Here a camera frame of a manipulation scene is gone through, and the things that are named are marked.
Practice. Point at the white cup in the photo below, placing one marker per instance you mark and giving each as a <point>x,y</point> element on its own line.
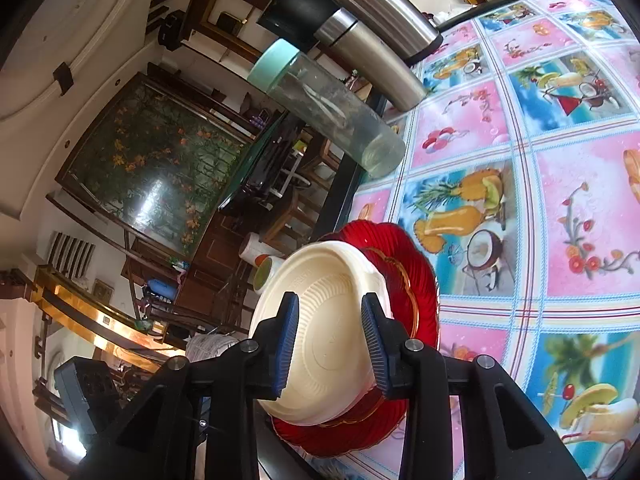
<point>252,247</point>

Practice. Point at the red glass plate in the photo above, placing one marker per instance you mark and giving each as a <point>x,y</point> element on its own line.
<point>415,285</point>

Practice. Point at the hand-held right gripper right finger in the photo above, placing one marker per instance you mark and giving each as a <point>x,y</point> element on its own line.
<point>374,347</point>

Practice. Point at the beige ribbed plastic bowl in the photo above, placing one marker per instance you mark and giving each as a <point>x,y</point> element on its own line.
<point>330,320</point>

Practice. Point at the green rimmed cup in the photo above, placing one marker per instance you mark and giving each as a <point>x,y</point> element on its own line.
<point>267,272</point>

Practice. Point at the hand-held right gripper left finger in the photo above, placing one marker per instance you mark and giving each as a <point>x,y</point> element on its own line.
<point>286,347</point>

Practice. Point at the printed fruit tablecloth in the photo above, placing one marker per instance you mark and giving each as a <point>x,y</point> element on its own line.
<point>540,185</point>

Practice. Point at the wooden chair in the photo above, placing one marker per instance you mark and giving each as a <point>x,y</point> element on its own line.
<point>292,220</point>

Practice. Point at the framed fish tank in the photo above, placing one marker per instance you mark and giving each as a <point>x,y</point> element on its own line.
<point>150,160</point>

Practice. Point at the steel kettle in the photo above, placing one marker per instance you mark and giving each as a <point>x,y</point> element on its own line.
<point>385,5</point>

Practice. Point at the clear bottle with mint lid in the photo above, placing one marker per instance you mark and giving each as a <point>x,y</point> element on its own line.
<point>330,105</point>

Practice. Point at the steel thermos flask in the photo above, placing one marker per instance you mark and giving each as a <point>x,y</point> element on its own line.
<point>375,55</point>

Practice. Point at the dark glass dining table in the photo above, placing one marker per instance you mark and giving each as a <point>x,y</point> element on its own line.
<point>280,155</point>

